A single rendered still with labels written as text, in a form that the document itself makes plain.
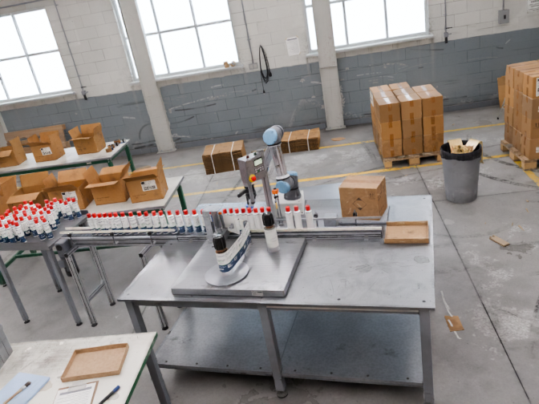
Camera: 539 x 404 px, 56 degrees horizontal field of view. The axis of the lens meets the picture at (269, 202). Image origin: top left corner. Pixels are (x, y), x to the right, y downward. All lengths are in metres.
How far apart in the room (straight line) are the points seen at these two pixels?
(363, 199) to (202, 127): 6.03
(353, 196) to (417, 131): 3.32
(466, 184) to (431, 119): 1.42
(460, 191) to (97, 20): 6.70
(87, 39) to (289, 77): 3.62
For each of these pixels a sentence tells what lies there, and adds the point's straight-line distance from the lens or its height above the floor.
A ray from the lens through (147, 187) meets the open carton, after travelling 5.30.
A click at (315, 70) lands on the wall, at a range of 9.04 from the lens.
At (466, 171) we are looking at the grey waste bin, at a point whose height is 0.40.
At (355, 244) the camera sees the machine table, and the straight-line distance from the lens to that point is 3.68.
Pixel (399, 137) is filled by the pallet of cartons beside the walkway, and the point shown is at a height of 0.41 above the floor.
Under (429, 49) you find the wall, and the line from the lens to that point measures 9.18.
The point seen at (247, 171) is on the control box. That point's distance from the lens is 3.74.
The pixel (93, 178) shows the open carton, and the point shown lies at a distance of 5.69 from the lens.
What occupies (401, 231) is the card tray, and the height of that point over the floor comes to 0.83.
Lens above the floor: 2.67
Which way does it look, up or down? 24 degrees down
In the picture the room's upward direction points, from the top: 11 degrees counter-clockwise
